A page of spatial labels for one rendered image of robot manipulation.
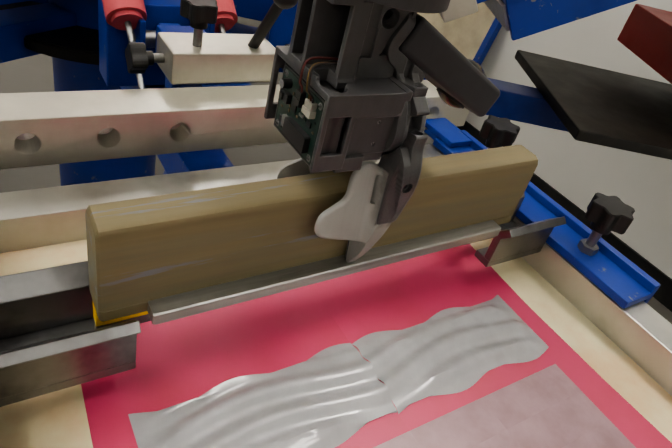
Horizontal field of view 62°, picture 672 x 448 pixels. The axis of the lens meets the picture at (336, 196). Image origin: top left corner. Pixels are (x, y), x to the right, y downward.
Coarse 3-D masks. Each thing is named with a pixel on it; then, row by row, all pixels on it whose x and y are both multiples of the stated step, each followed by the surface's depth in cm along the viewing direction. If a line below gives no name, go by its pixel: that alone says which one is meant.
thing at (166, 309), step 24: (408, 240) 47; (432, 240) 48; (456, 240) 49; (312, 264) 42; (336, 264) 43; (360, 264) 44; (384, 264) 45; (216, 288) 38; (240, 288) 39; (264, 288) 39; (288, 288) 41; (168, 312) 36; (192, 312) 37
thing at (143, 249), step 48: (192, 192) 36; (240, 192) 37; (288, 192) 38; (336, 192) 40; (432, 192) 45; (480, 192) 49; (96, 240) 31; (144, 240) 33; (192, 240) 35; (240, 240) 37; (288, 240) 40; (336, 240) 42; (384, 240) 46; (96, 288) 34; (144, 288) 35; (192, 288) 38
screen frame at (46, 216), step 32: (288, 160) 62; (32, 192) 48; (64, 192) 49; (96, 192) 50; (128, 192) 51; (160, 192) 52; (0, 224) 45; (32, 224) 46; (64, 224) 48; (544, 256) 60; (576, 288) 57; (608, 320) 55; (640, 320) 52; (640, 352) 52
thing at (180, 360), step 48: (144, 336) 43; (192, 336) 44; (240, 336) 45; (288, 336) 46; (336, 336) 47; (96, 384) 39; (144, 384) 40; (192, 384) 40; (96, 432) 36; (384, 432) 41
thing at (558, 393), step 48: (336, 288) 52; (384, 288) 53; (432, 288) 55; (480, 288) 57; (480, 384) 46; (528, 384) 48; (576, 384) 49; (432, 432) 42; (480, 432) 43; (528, 432) 44; (576, 432) 45; (624, 432) 46
